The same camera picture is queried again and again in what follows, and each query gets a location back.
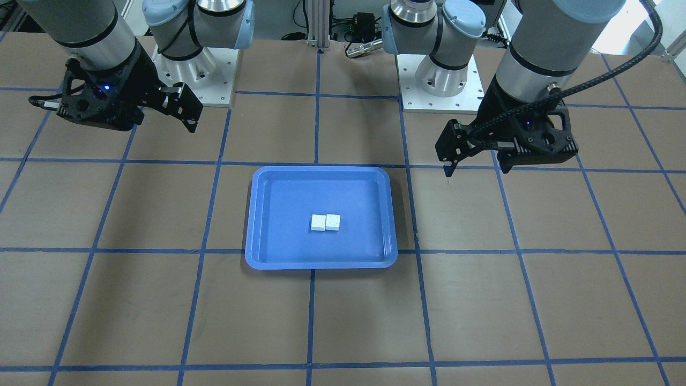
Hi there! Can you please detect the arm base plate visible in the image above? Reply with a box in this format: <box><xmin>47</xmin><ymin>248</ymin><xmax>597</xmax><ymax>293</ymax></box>
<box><xmin>152</xmin><ymin>47</ymin><xmax>242</xmax><ymax>108</ymax></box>

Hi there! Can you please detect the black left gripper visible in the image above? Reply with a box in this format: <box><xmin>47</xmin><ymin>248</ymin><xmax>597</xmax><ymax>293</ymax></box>
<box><xmin>435</xmin><ymin>100</ymin><xmax>579</xmax><ymax>177</ymax></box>

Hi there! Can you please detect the white block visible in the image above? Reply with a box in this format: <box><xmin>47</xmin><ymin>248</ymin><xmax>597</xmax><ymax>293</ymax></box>
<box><xmin>310</xmin><ymin>213</ymin><xmax>327</xmax><ymax>232</ymax></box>
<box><xmin>324</xmin><ymin>213</ymin><xmax>341</xmax><ymax>232</ymax></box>

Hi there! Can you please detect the blue plastic tray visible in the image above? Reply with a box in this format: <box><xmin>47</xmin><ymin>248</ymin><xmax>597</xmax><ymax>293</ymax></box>
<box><xmin>244</xmin><ymin>166</ymin><xmax>399</xmax><ymax>270</ymax></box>

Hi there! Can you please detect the aluminium frame post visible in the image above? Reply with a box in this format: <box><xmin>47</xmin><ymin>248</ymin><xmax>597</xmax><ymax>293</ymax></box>
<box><xmin>302</xmin><ymin>1</ymin><xmax>332</xmax><ymax>52</ymax></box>

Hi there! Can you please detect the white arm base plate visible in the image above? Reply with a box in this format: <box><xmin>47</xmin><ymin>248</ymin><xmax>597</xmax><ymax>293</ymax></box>
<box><xmin>396</xmin><ymin>54</ymin><xmax>484</xmax><ymax>114</ymax></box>

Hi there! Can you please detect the silver cylinder connector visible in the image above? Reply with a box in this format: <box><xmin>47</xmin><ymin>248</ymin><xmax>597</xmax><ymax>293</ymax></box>
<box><xmin>345</xmin><ymin>39</ymin><xmax>384</xmax><ymax>59</ymax></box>

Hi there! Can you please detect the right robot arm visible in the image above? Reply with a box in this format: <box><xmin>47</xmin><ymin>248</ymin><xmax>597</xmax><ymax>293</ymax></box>
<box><xmin>19</xmin><ymin>1</ymin><xmax>255</xmax><ymax>133</ymax></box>

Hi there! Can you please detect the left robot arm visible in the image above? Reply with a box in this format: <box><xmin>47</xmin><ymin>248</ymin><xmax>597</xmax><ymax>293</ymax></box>
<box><xmin>381</xmin><ymin>1</ymin><xmax>663</xmax><ymax>177</ymax></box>

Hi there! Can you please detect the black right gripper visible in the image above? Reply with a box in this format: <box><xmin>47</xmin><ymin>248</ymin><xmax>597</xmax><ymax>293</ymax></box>
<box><xmin>56</xmin><ymin>42</ymin><xmax>204</xmax><ymax>133</ymax></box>

